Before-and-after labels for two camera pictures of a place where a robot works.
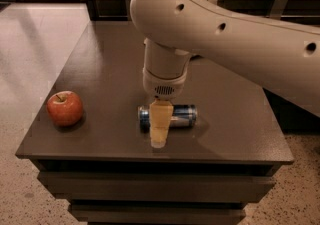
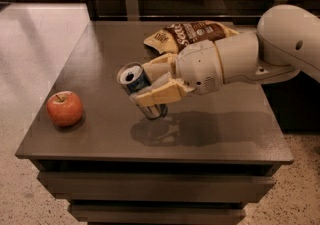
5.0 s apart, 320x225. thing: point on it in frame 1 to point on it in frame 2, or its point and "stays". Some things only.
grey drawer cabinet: x=105 y=167 stays
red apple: x=65 y=107 stays
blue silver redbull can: x=183 y=116 to x=133 y=78
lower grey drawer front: x=159 y=214 stays
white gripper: x=164 y=86 to x=197 y=66
